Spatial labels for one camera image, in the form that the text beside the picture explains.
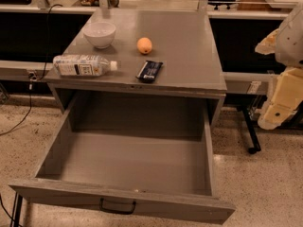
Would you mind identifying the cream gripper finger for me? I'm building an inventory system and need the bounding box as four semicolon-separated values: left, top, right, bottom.
258;67;303;130
255;28;279;55

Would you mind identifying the dark blue rxbar wrapper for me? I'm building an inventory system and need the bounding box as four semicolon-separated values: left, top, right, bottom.
136;61;163;83

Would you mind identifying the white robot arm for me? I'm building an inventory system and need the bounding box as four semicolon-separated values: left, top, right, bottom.
255;3;303;130

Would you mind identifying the open grey top drawer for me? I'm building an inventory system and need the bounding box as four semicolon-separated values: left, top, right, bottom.
8;90;237;225

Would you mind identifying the wooden box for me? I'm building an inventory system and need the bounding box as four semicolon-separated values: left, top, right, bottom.
238;0;271;10

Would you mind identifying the grey wooden cabinet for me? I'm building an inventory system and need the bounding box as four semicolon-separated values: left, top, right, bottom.
45;9;226;123

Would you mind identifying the orange fruit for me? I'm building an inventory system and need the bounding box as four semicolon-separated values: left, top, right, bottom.
136;37;152;55

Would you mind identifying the white ceramic bowl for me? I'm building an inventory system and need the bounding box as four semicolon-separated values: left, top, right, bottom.
82;22;116;48

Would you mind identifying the clear plastic water bottle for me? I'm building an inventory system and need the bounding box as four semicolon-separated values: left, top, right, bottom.
53;54;118;77

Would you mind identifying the black drawer handle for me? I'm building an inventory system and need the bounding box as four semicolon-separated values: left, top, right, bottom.
99;198;136;215

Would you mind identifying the black power cable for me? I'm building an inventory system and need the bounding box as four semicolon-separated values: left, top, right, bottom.
0;3;63;137

